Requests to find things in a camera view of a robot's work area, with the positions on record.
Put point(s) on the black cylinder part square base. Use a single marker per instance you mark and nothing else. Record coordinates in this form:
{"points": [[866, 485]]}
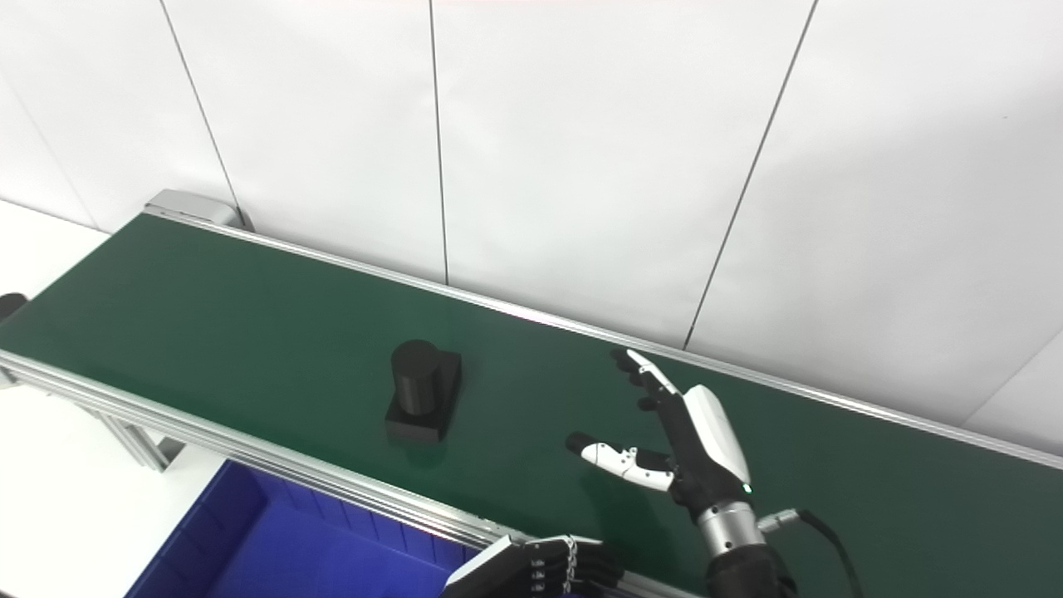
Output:
{"points": [[423, 390]]}

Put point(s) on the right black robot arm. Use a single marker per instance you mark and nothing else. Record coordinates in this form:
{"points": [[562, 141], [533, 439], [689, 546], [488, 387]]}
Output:
{"points": [[739, 565]]}

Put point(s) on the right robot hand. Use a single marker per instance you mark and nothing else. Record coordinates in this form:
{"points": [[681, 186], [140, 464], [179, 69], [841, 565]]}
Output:
{"points": [[706, 453]]}

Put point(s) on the grey conveyor end cover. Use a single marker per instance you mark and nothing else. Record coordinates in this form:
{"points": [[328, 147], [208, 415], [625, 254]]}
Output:
{"points": [[187, 206]]}

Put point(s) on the blue plastic bin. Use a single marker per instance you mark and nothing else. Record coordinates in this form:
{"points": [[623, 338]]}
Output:
{"points": [[291, 548]]}

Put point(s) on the black round part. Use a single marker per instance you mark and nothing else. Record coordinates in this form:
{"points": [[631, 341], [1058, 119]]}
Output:
{"points": [[10, 307]]}

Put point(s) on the green conveyor belt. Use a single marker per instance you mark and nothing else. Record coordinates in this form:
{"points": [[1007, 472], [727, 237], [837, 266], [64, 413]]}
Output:
{"points": [[249, 332]]}

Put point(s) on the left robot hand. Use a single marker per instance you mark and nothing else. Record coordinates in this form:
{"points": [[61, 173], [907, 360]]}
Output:
{"points": [[531, 569]]}

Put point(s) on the aluminium conveyor leg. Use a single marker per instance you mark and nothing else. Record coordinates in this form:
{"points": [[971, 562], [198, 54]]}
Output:
{"points": [[137, 440]]}

